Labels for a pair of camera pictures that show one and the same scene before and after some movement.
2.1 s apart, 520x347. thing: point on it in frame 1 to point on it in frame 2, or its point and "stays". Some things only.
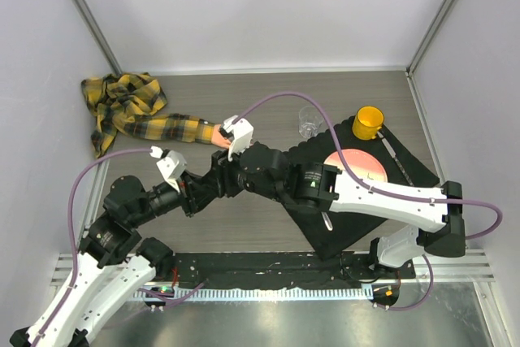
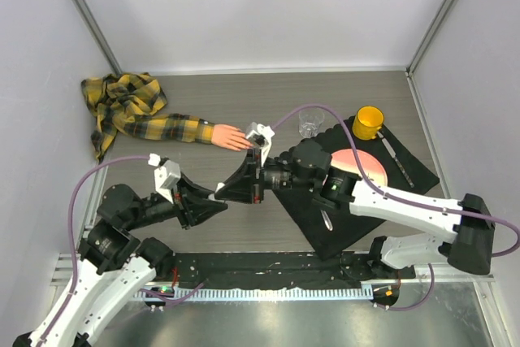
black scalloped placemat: x=331 y=233 stays
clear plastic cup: x=309 y=119 stays
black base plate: x=228 y=270 stays
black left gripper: x=195 y=195 to x=192 y=203
